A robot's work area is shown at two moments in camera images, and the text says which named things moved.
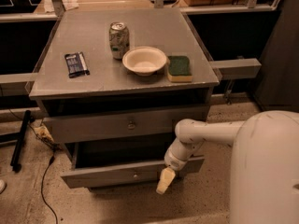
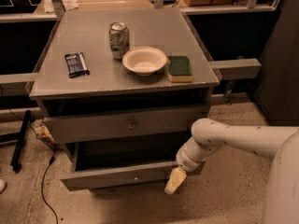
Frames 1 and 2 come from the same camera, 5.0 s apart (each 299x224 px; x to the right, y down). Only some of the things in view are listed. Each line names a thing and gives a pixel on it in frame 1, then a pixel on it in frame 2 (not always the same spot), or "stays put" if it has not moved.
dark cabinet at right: [277, 87] stays put
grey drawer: [105, 164] stays put
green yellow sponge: [178, 69] stays put
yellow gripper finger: [165, 178] to [177, 175]
